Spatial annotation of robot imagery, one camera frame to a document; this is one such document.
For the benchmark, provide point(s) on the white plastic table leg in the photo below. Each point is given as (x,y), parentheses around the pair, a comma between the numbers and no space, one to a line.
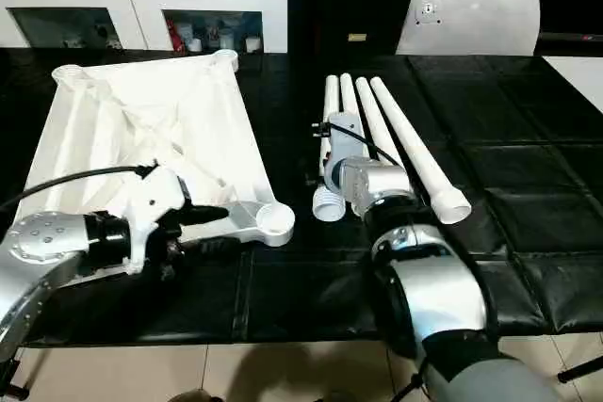
(328,206)
(414,148)
(372,115)
(347,93)

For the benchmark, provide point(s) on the white plastic table top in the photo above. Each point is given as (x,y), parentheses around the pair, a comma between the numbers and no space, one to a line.
(141,115)

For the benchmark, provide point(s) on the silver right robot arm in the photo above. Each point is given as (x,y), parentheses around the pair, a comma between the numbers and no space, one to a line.
(424,270)

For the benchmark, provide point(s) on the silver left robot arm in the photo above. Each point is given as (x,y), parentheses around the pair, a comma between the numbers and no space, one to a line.
(42,242)

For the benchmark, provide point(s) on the small white jar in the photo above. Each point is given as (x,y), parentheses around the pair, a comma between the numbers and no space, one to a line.
(195,44)
(253,43)

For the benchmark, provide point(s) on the red packet in cabinet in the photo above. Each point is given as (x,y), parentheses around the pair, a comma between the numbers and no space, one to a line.
(174,35)

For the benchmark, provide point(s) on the small yellow label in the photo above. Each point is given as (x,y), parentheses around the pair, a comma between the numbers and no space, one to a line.
(357,37)

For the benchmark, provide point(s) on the white plastic chair shell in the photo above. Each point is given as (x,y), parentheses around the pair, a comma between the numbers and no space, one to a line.
(471,20)

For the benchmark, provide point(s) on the black stand leg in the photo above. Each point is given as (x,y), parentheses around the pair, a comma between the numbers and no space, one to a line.
(579,369)

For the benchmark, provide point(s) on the white side table board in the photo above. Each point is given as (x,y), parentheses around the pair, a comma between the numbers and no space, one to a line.
(579,77)

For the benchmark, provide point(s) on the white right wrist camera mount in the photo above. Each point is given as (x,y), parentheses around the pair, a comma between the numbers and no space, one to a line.
(346,138)

